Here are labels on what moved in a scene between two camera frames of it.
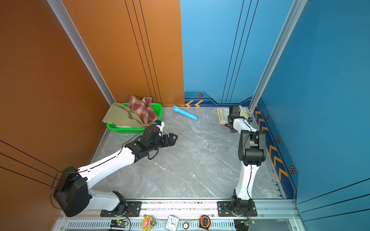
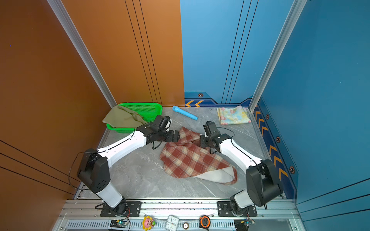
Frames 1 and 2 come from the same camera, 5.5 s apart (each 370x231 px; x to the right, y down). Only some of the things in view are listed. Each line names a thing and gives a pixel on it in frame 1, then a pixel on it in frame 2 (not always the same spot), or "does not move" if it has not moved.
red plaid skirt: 143,108 → 186,158
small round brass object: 186,225 does not move
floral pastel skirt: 223,113 does not move
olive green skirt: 120,114 does not move
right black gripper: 229,117 → 202,143
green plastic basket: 157,108 does not move
